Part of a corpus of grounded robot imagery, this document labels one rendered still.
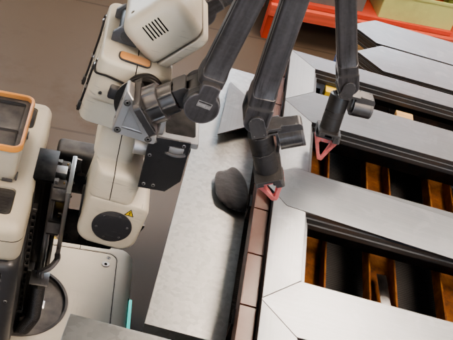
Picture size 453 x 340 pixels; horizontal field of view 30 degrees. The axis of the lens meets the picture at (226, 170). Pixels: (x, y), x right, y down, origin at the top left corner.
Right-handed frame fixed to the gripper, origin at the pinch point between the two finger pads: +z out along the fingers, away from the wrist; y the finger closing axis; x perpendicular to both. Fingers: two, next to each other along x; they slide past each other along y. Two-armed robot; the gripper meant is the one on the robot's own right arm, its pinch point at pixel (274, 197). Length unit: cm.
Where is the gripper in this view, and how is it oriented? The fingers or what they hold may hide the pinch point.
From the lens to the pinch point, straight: 202.3
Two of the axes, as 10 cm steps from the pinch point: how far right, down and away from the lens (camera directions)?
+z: 2.0, 7.6, 6.2
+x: -9.8, 1.7, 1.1
